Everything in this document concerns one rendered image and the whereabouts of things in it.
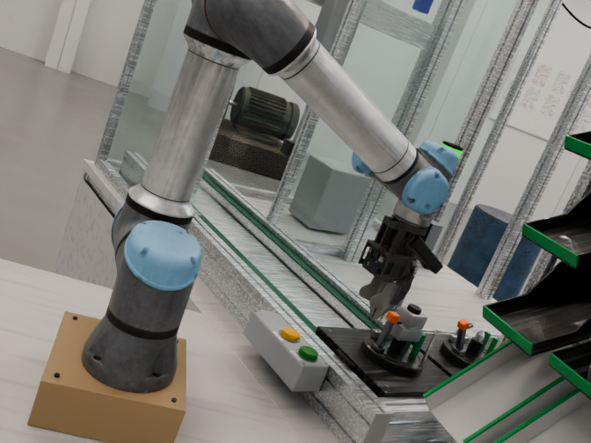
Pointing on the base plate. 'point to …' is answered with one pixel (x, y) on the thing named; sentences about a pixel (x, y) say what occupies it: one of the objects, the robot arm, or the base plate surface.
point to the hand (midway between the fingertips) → (377, 312)
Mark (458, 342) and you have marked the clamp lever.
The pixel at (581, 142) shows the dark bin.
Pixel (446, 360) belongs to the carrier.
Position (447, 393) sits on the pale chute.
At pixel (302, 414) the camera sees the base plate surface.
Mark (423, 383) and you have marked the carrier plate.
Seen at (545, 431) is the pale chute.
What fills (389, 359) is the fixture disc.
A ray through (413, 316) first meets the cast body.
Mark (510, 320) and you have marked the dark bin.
